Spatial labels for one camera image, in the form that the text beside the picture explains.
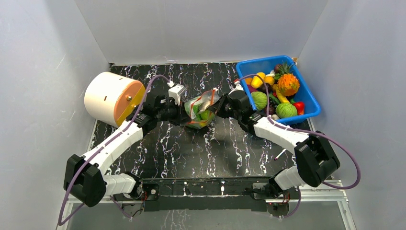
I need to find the white orange cylinder drum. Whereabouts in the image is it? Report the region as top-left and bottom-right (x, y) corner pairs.
(84, 72), (146, 127)

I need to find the blue plastic bin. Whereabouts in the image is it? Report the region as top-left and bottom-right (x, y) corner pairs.
(236, 55), (321, 125)

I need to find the clear orange zip top bag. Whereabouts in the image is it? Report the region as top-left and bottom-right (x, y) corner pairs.
(194, 88), (219, 128)

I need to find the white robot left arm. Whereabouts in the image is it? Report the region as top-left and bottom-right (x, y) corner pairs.
(63, 92), (190, 207)

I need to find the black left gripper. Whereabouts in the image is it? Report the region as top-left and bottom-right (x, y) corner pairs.
(156, 99), (192, 127)

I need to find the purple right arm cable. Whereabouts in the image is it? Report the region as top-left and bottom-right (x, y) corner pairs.
(235, 74), (361, 190)

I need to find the green toy cabbage small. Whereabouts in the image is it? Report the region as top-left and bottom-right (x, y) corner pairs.
(251, 91), (269, 111)

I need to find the green toy cabbage large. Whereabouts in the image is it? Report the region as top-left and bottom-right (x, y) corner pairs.
(276, 103), (298, 118)

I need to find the red toy pepper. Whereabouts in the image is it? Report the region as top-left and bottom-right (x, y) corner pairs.
(293, 102), (305, 115)

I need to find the light green toy fruit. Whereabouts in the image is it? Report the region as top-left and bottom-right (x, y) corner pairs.
(200, 110), (214, 121)

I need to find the pink white marker pen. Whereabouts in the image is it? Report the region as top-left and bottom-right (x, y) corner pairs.
(273, 149), (286, 161)

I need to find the green toy lettuce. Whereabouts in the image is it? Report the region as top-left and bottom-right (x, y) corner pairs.
(184, 98), (202, 129)

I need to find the orange toy pineapple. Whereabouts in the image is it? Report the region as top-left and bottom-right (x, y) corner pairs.
(274, 62), (300, 96)

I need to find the grey toy fish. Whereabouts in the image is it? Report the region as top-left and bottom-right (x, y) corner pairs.
(198, 97), (218, 110)

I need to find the small yellow toy banana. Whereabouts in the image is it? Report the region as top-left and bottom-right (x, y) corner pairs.
(275, 90), (290, 104)

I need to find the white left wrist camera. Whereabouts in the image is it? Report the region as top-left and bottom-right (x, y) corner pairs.
(167, 81), (186, 105)

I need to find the yellow toy mango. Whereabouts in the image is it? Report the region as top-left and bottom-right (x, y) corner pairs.
(250, 72), (266, 89)

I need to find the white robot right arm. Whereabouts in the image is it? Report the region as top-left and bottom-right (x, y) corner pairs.
(208, 91), (340, 198)

